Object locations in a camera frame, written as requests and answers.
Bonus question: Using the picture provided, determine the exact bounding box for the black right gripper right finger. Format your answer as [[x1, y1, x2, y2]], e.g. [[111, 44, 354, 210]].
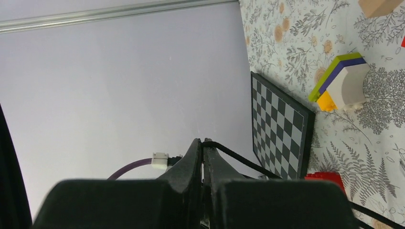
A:
[[202, 141, 358, 229]]

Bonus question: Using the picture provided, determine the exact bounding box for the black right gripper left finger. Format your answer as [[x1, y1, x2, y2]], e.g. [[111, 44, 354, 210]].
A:
[[33, 139, 202, 229]]

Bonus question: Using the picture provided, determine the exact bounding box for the black shoelace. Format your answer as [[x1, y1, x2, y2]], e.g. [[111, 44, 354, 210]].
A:
[[202, 141, 405, 229]]

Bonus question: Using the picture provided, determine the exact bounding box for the black sneaker shoe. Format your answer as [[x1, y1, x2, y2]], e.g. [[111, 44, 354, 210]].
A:
[[0, 111, 32, 229]]

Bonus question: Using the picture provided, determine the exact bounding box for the black white chessboard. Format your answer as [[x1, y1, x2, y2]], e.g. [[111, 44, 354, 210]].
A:
[[251, 72, 316, 179]]

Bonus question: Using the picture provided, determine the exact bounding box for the red toy calculator block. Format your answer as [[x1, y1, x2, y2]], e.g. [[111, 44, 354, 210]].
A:
[[304, 172, 347, 197]]

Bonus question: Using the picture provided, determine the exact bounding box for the multicolour toy brick stack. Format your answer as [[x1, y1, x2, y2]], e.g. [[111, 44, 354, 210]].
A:
[[308, 52, 371, 112]]

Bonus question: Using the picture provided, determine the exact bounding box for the floral patterned table mat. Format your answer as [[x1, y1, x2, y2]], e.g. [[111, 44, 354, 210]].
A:
[[239, 0, 405, 228]]

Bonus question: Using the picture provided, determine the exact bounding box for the small wooden cube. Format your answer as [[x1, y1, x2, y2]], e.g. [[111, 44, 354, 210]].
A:
[[358, 0, 404, 18]]

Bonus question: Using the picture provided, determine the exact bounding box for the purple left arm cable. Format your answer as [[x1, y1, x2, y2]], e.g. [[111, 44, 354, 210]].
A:
[[107, 158, 153, 181]]

